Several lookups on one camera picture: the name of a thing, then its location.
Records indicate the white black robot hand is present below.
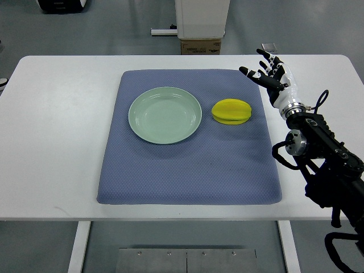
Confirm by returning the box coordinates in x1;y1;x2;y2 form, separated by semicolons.
239;49;305;120

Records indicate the yellow starfruit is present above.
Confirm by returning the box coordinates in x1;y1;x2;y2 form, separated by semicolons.
211;98;252;125

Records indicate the black white robot base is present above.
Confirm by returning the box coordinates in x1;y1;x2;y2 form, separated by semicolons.
36;0;87;13

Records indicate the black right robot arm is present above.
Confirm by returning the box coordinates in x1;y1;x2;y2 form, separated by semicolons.
272;90;363;272

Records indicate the small grey metal plate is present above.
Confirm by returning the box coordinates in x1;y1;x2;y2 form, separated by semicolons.
261;43;278;53

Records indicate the light green plate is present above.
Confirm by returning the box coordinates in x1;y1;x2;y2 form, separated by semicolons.
128;86;202;144

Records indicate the grey metal floor plate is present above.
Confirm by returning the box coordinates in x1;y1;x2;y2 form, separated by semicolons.
115;248;259;272

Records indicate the brown cardboard box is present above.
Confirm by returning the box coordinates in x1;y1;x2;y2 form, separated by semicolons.
180;39;221;55

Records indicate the blue quilted mat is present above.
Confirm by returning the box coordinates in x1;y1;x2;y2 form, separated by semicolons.
97;69;282;205

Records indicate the white metal bar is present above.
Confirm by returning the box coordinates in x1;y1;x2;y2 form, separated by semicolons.
151;28;177;36

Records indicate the right white table leg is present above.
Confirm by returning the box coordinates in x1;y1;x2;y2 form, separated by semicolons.
278;220;301;273

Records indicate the white table leg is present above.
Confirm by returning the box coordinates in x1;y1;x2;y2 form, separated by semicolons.
278;220;301;273
68;221;91;273

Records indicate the left white table leg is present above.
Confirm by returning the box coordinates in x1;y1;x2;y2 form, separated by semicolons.
68;221;91;273

